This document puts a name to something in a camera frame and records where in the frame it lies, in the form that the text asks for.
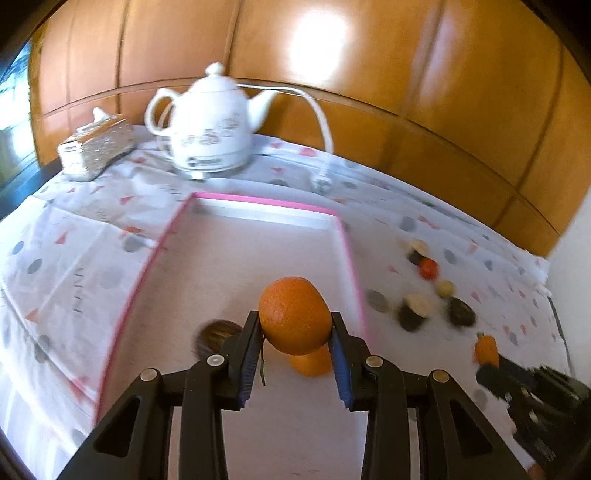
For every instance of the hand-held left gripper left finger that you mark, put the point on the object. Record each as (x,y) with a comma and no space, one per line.
(247,364)

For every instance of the white tissue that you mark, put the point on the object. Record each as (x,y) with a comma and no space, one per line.
(99,114)

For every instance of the dark oval avocado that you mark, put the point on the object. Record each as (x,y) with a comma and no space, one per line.
(461,311)

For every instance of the white ceramic electric kettle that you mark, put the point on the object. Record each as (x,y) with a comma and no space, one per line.
(212,124)

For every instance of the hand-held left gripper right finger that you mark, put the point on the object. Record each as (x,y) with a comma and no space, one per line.
(339,369)

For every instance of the small orange carrot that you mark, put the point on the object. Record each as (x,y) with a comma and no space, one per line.
(487,348)

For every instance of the orange mandarin with stem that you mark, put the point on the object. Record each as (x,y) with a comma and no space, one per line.
(311,365)
(295,314)

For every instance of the dark cylinder fruit piece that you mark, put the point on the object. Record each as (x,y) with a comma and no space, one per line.
(418,251)

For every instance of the dark round fruit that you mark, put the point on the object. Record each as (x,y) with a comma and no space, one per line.
(213,336)

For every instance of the wooden glass door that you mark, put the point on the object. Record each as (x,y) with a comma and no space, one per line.
(16,129)

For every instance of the silver kettle base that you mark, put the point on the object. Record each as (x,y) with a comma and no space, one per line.
(203,174)

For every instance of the pink rimmed cardboard box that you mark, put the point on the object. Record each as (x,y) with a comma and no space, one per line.
(254,258)

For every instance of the dark cylinder with pale top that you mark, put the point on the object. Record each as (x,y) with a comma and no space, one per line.
(412,311)

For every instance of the small green-brown round fruit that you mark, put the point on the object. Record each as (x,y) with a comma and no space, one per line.
(445,288)

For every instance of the small red tomato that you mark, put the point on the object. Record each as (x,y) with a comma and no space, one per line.
(428,269)

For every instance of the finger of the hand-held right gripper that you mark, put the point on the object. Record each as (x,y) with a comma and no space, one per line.
(496,376)

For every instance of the silver embossed tissue box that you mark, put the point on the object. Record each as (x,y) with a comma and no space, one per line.
(94,150)

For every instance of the white patterned tablecloth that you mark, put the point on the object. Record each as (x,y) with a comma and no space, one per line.
(92,258)

